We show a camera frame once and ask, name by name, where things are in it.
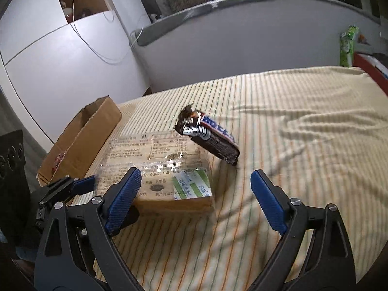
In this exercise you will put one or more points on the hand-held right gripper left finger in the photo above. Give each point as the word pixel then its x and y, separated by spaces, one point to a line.
pixel 124 200

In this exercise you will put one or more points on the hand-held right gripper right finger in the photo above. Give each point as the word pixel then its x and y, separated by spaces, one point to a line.
pixel 269 200

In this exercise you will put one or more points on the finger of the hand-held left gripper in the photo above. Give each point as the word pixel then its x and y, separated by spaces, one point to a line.
pixel 132 215
pixel 83 185

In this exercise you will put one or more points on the clear wafer packet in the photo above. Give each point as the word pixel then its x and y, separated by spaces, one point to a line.
pixel 169 169

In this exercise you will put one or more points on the cardboard box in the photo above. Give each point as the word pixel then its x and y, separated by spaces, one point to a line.
pixel 91 127

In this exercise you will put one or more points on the dark chocolate bar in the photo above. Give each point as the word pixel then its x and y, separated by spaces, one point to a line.
pixel 218 145

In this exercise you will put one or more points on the striped bed sheet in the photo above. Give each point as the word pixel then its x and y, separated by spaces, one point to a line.
pixel 303 142

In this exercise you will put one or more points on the white wardrobe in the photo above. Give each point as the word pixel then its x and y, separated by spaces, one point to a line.
pixel 60 72

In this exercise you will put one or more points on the red box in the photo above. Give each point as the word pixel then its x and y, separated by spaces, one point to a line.
pixel 371 72

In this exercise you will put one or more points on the green bag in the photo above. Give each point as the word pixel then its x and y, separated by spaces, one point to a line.
pixel 348 48

